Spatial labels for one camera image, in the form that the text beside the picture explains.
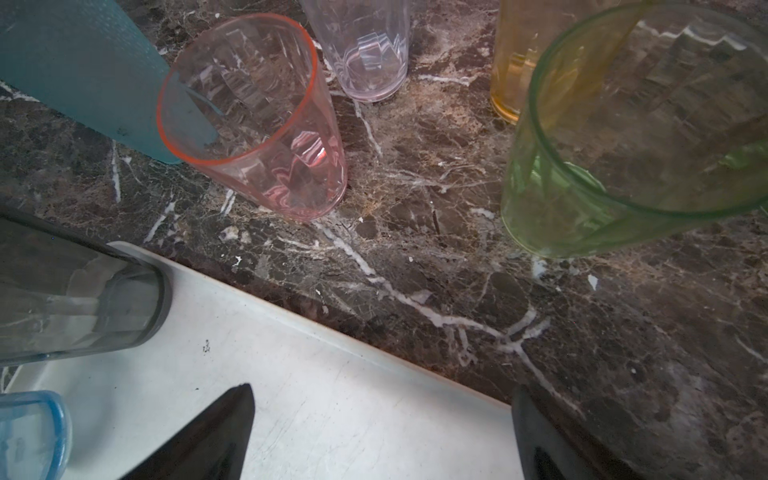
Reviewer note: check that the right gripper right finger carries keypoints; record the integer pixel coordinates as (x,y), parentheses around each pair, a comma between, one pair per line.
(552,444)

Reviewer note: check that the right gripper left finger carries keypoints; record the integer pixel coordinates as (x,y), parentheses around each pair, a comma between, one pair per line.
(211,446)

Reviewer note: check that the beige plastic tray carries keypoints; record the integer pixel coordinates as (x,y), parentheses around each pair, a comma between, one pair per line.
(326,405)

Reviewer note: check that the blue plastic cup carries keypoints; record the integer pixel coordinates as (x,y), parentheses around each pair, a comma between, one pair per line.
(36,435)

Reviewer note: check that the dark grey plastic cup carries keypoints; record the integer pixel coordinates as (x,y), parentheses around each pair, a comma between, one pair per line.
(65,296)

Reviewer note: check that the clear plastic cup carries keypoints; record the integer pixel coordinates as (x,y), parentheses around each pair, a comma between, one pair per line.
(365,42)

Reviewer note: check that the short green plastic cup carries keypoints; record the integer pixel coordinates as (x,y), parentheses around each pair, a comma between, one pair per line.
(640,122)

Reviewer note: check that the pink plastic cup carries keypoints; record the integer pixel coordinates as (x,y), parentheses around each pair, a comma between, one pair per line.
(247,104)

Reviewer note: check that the orange plastic cup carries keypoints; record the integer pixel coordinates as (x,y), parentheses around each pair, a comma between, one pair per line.
(524,30)

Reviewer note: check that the teal frosted plastic cup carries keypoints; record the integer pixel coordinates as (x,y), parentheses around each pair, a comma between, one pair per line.
(89,61)

